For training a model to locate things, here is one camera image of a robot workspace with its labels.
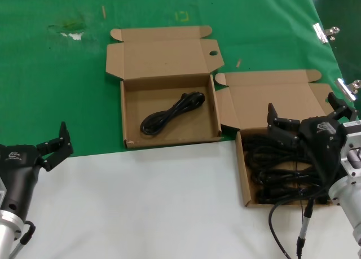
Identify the flat cardboard mailer box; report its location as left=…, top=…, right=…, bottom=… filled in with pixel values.
left=105, top=25, right=226, bottom=150
left=214, top=69, right=344, bottom=208

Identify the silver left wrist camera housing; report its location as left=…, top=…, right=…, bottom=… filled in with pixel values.
left=0, top=179, right=7, bottom=206

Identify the black power cable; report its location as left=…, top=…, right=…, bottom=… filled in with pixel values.
left=140, top=91, right=206, bottom=136
left=242, top=134, right=314, bottom=164
left=256, top=185, right=331, bottom=205
left=250, top=163, right=325, bottom=186

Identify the white table sheet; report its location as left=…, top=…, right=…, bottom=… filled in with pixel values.
left=0, top=120, right=361, bottom=259

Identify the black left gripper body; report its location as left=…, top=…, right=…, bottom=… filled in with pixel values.
left=0, top=144, right=46, bottom=219

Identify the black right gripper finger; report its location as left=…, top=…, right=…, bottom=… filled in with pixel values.
left=267, top=103, right=300, bottom=150
left=327, top=91, right=358, bottom=121

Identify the silver binder clip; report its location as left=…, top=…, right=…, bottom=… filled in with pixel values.
left=334, top=78, right=361, bottom=102
left=312, top=23, right=341, bottom=45

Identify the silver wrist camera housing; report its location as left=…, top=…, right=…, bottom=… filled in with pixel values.
left=0, top=179, right=7, bottom=206
left=340, top=119, right=361, bottom=178

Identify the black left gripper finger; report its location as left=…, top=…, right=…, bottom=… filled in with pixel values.
left=36, top=121, right=74, bottom=172

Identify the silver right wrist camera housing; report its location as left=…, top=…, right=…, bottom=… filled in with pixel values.
left=340, top=119, right=361, bottom=178

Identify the green table cloth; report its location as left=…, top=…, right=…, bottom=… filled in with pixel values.
left=0, top=0, right=361, bottom=158

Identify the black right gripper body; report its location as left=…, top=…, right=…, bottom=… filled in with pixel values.
left=298, top=116, right=347, bottom=172

